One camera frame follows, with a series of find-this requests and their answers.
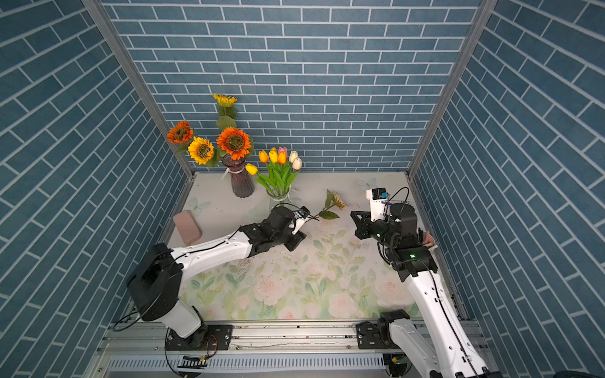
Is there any yellow sunflower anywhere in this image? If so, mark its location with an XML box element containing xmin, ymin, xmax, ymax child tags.
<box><xmin>213</xmin><ymin>94</ymin><xmax>237</xmax><ymax>131</ymax></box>
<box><xmin>187</xmin><ymin>136</ymin><xmax>220</xmax><ymax>168</ymax></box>

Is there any orange yellow tulip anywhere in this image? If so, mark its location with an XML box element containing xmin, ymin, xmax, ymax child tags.
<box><xmin>268</xmin><ymin>147</ymin><xmax>280</xmax><ymax>195</ymax></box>

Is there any pink rectangular box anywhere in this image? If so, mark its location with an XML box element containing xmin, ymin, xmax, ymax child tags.
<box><xmin>173</xmin><ymin>210</ymin><xmax>203</xmax><ymax>246</ymax></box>

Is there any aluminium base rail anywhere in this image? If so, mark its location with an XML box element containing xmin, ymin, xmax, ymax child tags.
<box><xmin>96</xmin><ymin>318</ymin><xmax>488</xmax><ymax>374</ymax></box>

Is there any beige daisy flower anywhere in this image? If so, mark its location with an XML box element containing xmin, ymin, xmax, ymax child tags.
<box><xmin>307</xmin><ymin>190</ymin><xmax>346</xmax><ymax>221</ymax></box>

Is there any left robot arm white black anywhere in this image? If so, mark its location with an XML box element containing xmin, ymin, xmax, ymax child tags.
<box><xmin>126</xmin><ymin>205</ymin><xmax>315</xmax><ymax>351</ymax></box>

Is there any orange gerbera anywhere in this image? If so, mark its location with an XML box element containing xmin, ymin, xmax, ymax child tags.
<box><xmin>217</xmin><ymin>127</ymin><xmax>254</xmax><ymax>161</ymax></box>
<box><xmin>166</xmin><ymin>121</ymin><xmax>194</xmax><ymax>152</ymax></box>

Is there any red orange tulip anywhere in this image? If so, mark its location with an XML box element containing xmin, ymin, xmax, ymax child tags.
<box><xmin>277</xmin><ymin>151</ymin><xmax>290</xmax><ymax>195</ymax></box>

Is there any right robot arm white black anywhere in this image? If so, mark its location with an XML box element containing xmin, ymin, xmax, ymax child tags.
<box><xmin>351</xmin><ymin>200</ymin><xmax>502</xmax><ymax>377</ymax></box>

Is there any white tulip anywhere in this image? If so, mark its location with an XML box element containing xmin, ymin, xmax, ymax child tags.
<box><xmin>288</xmin><ymin>151</ymin><xmax>299</xmax><ymax>163</ymax></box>

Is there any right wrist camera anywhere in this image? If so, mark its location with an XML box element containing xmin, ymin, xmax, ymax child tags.
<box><xmin>366</xmin><ymin>187</ymin><xmax>389</xmax><ymax>221</ymax></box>

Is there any clear glass vase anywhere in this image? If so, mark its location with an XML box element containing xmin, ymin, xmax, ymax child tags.
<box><xmin>266</xmin><ymin>189</ymin><xmax>290</xmax><ymax>209</ymax></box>

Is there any purple glass vase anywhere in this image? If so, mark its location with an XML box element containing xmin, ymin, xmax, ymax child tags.
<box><xmin>222</xmin><ymin>154</ymin><xmax>255</xmax><ymax>198</ymax></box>

